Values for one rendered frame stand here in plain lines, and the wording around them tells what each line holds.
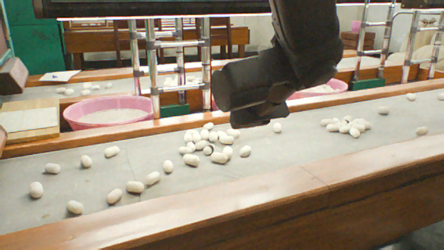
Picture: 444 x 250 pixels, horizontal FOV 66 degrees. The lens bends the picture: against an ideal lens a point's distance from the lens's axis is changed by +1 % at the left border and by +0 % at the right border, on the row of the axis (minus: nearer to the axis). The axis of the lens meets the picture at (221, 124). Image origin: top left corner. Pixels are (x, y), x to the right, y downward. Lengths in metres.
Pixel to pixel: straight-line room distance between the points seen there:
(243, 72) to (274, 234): 0.31
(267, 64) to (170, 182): 0.34
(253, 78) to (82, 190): 0.41
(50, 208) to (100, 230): 0.15
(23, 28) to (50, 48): 0.26
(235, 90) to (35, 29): 3.08
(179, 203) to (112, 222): 0.11
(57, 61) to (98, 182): 2.78
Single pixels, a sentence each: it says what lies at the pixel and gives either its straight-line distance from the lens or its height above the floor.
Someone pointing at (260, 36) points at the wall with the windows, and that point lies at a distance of 6.47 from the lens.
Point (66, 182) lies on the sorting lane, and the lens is 0.73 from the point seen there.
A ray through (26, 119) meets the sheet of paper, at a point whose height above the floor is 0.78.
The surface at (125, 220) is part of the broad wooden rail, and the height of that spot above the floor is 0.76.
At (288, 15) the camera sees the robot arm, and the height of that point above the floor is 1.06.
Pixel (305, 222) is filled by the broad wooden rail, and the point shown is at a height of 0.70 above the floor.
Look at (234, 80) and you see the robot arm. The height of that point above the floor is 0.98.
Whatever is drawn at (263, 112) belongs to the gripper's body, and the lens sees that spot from 0.53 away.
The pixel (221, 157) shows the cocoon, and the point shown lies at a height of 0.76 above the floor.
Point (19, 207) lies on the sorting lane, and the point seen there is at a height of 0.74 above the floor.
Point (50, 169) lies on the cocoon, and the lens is 0.77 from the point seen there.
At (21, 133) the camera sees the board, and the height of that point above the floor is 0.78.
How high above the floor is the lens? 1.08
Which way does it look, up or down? 21 degrees down
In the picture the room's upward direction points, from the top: straight up
